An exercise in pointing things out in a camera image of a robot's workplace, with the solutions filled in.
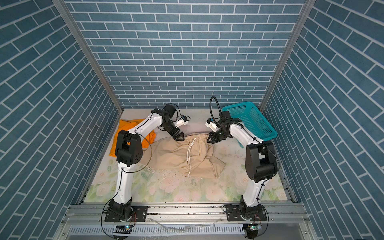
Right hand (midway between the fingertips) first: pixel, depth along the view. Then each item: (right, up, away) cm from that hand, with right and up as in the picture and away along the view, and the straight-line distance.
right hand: (208, 138), depth 91 cm
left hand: (-19, +2, +7) cm, 20 cm away
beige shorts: (-9, -10, -2) cm, 14 cm away
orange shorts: (-58, +8, +14) cm, 60 cm away
